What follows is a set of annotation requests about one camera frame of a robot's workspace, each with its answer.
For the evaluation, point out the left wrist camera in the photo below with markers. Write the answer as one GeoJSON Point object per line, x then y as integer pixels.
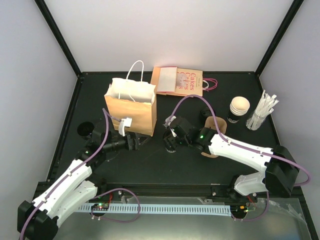
{"type": "Point", "coordinates": [124, 123]}

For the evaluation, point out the jar of white stirrers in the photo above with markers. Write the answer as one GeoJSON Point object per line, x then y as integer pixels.
{"type": "Point", "coordinates": [264, 108]}

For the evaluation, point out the Cakes printed paper bag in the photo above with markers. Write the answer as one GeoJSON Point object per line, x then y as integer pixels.
{"type": "Point", "coordinates": [191, 82]}

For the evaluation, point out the black frame post right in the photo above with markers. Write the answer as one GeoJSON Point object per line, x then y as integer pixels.
{"type": "Point", "coordinates": [287, 20]}

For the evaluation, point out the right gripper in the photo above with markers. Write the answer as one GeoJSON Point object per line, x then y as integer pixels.
{"type": "Point", "coordinates": [171, 144]}

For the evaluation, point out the orange paper bag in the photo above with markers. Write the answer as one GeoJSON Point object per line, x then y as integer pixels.
{"type": "Point", "coordinates": [134, 99]}

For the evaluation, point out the black frame post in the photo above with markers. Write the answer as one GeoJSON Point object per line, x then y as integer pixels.
{"type": "Point", "coordinates": [287, 20]}
{"type": "Point", "coordinates": [47, 15]}

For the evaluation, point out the black frame post left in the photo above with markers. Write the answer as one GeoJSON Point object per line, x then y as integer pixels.
{"type": "Point", "coordinates": [47, 15]}

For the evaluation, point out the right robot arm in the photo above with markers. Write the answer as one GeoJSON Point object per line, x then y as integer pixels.
{"type": "Point", "coordinates": [275, 169]}

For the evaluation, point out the stack of paper cups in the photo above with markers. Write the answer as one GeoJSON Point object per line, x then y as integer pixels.
{"type": "Point", "coordinates": [238, 107]}

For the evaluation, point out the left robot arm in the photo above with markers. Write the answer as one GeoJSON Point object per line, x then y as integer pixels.
{"type": "Point", "coordinates": [42, 218]}

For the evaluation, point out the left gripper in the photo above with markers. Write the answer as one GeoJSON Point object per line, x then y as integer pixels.
{"type": "Point", "coordinates": [136, 145]}

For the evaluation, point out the light blue cable duct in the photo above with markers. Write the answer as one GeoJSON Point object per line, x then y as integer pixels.
{"type": "Point", "coordinates": [159, 209]}

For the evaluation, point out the black paper cup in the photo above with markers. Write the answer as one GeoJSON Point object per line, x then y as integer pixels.
{"type": "Point", "coordinates": [85, 130]}
{"type": "Point", "coordinates": [169, 150]}

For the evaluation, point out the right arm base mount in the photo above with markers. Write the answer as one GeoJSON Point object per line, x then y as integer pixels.
{"type": "Point", "coordinates": [222, 196]}

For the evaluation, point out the stack of black lids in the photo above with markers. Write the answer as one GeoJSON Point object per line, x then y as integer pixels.
{"type": "Point", "coordinates": [205, 113]}

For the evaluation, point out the orange flat bag stack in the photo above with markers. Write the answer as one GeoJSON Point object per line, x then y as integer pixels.
{"type": "Point", "coordinates": [164, 78]}

